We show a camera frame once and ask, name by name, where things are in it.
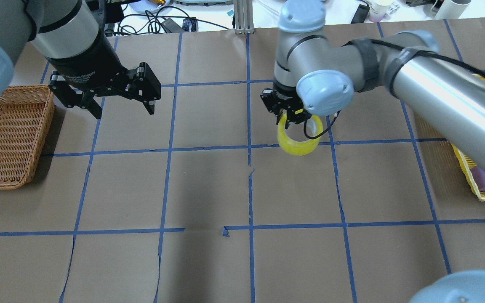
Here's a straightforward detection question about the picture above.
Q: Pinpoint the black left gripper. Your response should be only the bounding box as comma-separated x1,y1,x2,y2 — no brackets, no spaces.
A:
49,36,161,120

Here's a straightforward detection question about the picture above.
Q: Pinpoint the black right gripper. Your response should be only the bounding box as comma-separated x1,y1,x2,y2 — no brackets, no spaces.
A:
260,88,312,130

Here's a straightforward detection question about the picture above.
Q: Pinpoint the yellow tape roll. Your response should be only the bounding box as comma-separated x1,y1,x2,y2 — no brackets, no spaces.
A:
277,115,325,157

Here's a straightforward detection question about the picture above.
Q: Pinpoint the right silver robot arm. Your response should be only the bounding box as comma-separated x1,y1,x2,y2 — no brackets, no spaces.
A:
243,0,485,303

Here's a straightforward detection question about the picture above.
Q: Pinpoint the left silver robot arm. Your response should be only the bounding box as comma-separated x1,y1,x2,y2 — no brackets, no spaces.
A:
0,0,161,119

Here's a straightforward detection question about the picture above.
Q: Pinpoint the black power adapter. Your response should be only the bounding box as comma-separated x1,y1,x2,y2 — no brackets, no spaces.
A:
160,19,185,33

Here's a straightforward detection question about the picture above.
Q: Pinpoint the brown wicker basket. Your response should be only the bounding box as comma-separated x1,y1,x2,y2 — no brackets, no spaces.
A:
0,85,55,191

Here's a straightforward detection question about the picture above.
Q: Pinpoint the white paper cup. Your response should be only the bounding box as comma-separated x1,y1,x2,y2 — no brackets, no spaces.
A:
368,0,394,23

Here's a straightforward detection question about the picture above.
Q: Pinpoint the purple sponge block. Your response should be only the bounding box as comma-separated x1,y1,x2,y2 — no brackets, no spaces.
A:
470,166,485,192

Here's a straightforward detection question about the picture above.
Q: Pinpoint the aluminium frame post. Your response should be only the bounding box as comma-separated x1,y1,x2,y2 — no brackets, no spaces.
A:
233,0,255,35

